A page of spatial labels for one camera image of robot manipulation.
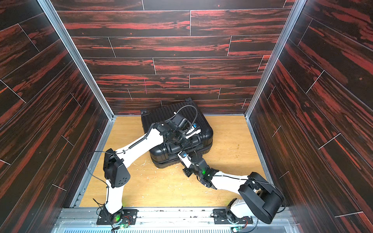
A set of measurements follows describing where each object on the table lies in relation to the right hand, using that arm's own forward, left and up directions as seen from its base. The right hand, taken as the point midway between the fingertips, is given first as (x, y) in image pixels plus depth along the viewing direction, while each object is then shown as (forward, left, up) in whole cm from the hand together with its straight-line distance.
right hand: (184, 159), depth 87 cm
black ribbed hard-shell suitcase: (-4, +12, +11) cm, 16 cm away
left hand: (+6, -5, +11) cm, 13 cm away
